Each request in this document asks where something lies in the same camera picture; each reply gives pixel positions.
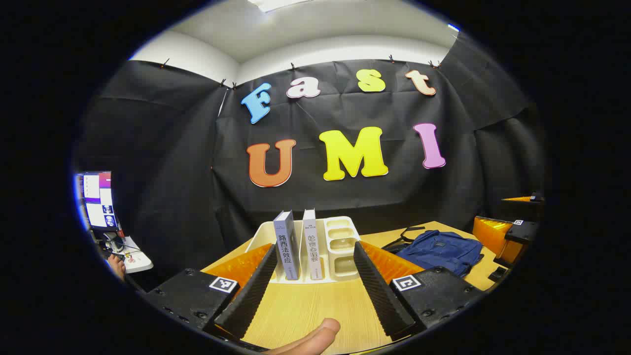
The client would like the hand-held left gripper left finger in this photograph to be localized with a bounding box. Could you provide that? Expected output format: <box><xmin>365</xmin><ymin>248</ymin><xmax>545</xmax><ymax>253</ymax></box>
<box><xmin>143</xmin><ymin>243</ymin><xmax>279</xmax><ymax>341</ymax></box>

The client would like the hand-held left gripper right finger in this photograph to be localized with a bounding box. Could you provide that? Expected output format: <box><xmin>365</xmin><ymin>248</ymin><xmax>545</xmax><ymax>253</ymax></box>
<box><xmin>352</xmin><ymin>241</ymin><xmax>486</xmax><ymax>341</ymax></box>

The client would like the blue schoolbag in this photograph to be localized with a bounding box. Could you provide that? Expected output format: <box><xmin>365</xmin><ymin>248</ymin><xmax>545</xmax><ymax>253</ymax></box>
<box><xmin>382</xmin><ymin>226</ymin><xmax>508</xmax><ymax>283</ymax></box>

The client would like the white bookshelf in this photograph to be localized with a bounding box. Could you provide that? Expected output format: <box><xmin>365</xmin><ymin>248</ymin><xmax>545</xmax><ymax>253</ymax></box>
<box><xmin>245</xmin><ymin>216</ymin><xmax>361</xmax><ymax>284</ymax></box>

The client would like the pale white book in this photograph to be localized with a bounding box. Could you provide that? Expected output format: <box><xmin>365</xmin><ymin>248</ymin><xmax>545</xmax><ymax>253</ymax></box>
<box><xmin>301</xmin><ymin>209</ymin><xmax>324</xmax><ymax>281</ymax></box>

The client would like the white side table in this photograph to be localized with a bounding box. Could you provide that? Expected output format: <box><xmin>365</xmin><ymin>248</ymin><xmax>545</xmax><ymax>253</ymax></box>
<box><xmin>106</xmin><ymin>236</ymin><xmax>153</xmax><ymax>274</ymax></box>

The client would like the computer monitor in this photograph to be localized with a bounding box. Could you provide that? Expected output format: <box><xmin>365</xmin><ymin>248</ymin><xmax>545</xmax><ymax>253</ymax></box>
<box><xmin>75</xmin><ymin>171</ymin><xmax>119</xmax><ymax>230</ymax></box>

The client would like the ceiling light panel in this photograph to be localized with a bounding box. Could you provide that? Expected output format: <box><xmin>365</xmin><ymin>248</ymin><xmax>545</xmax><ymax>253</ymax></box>
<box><xmin>246</xmin><ymin>0</ymin><xmax>316</xmax><ymax>13</ymax></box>

